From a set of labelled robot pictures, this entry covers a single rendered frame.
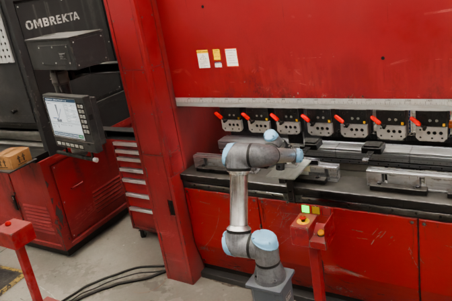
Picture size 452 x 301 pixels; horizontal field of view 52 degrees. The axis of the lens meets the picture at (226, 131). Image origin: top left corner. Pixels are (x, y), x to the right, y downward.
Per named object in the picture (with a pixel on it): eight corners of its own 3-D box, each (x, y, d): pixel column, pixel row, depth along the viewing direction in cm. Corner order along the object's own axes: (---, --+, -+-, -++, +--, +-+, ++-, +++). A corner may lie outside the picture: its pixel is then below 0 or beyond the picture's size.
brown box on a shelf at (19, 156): (-14, 170, 366) (-19, 156, 362) (14, 157, 387) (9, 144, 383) (9, 173, 351) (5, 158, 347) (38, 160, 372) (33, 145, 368)
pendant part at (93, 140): (56, 146, 311) (41, 94, 300) (71, 140, 320) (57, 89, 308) (97, 154, 283) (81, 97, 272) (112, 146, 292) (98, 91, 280)
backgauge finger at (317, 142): (290, 158, 297) (289, 150, 295) (305, 142, 317) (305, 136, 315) (308, 159, 290) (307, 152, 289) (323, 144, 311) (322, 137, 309)
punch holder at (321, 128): (308, 135, 277) (305, 109, 271) (313, 130, 283) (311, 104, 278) (332, 136, 269) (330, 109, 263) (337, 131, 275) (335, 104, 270)
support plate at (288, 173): (266, 177, 274) (266, 175, 274) (284, 159, 295) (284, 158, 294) (294, 180, 265) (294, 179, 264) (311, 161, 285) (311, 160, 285)
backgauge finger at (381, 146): (354, 163, 275) (353, 155, 274) (366, 146, 296) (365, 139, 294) (374, 164, 269) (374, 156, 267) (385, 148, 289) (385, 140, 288)
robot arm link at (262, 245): (275, 269, 210) (272, 242, 205) (247, 265, 216) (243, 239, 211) (284, 253, 220) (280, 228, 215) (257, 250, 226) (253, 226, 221)
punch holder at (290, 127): (277, 134, 287) (274, 108, 282) (283, 128, 294) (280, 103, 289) (300, 134, 279) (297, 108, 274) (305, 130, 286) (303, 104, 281)
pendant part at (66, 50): (58, 162, 322) (22, 39, 295) (87, 149, 340) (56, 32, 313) (103, 173, 290) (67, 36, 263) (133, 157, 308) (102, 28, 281)
